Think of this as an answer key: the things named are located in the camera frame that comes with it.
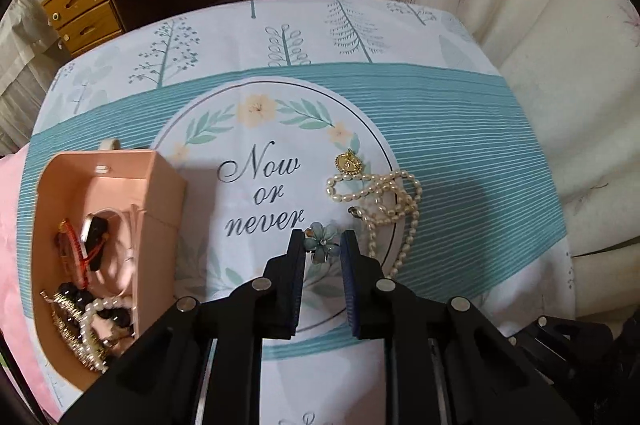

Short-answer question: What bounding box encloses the pink jewelry box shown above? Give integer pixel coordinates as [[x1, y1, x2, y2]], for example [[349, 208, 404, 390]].
[[32, 150, 186, 390]]

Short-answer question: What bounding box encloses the long pearl necklace gold pendant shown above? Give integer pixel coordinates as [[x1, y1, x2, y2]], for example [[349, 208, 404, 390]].
[[326, 148, 423, 280]]

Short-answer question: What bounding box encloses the pink blanket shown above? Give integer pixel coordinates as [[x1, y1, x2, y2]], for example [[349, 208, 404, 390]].
[[0, 145, 61, 421]]

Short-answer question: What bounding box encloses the teal flower hair clip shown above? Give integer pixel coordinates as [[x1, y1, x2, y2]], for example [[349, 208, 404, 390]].
[[304, 221, 341, 263]]

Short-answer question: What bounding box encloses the pink watch band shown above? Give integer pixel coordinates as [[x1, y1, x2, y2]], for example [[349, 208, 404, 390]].
[[80, 205, 138, 296]]

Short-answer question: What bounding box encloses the teal white printed tablecloth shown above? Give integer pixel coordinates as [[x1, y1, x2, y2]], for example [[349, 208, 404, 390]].
[[14, 0, 576, 425]]

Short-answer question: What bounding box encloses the red string bracelet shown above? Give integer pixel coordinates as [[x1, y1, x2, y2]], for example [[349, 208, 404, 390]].
[[55, 218, 109, 279]]

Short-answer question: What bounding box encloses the grey white bedding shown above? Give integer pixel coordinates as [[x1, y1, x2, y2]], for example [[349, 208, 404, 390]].
[[1, 0, 68, 155]]

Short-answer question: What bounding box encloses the gold hair comb crown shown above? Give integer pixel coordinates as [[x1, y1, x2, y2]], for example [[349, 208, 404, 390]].
[[40, 283, 105, 372]]

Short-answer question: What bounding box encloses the small white pearl bracelet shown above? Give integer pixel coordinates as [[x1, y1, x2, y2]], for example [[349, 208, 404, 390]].
[[78, 295, 136, 373]]

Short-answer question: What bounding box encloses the white floral curtain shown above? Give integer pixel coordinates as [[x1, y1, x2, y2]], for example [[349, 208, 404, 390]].
[[404, 0, 639, 320]]

